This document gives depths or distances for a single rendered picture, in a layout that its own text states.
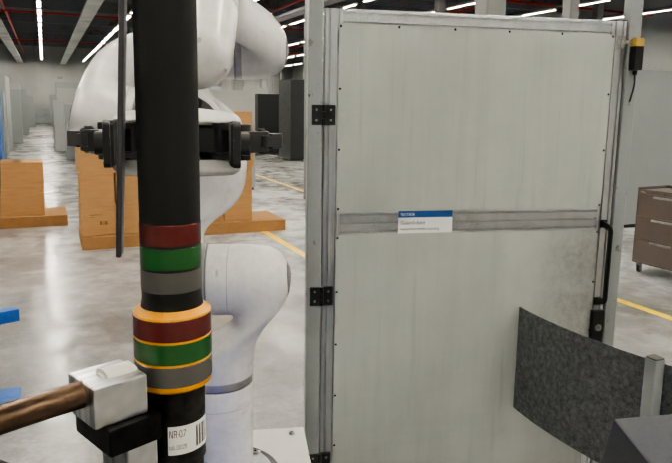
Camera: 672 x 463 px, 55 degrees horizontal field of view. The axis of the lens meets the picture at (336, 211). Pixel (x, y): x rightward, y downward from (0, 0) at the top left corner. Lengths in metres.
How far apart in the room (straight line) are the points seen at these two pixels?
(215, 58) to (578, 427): 1.91
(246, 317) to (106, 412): 0.73
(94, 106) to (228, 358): 0.55
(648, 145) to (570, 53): 7.90
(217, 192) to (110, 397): 0.74
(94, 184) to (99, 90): 7.28
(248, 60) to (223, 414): 0.59
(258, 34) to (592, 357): 1.62
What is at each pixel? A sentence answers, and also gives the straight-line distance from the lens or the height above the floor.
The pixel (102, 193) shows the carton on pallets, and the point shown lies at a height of 0.63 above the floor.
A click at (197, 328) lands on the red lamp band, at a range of 0.37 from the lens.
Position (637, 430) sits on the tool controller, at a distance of 1.02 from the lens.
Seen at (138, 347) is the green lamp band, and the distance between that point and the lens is 0.38.
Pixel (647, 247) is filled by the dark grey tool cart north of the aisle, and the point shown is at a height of 0.29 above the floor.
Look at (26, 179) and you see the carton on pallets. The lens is 9.67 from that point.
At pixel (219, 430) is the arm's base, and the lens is 1.16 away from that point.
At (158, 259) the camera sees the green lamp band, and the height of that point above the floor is 1.60.
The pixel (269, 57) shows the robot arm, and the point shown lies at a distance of 1.08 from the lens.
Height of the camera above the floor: 1.68
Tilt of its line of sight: 9 degrees down
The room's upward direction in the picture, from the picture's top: 1 degrees clockwise
